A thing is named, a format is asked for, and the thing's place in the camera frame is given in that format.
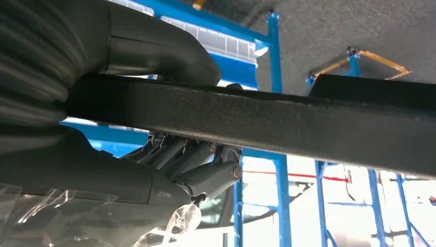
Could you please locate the white car with red stripe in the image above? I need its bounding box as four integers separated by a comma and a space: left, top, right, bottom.
177, 155, 436, 247

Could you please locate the blue plastic bin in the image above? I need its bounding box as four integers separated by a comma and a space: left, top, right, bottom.
208, 52, 259, 90

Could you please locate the blue metal shelf rack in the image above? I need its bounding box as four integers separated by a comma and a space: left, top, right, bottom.
60, 0, 294, 247
305, 47, 431, 247

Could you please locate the white plastic bin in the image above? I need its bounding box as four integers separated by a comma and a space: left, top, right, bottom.
107, 0, 156, 17
160, 15, 259, 64

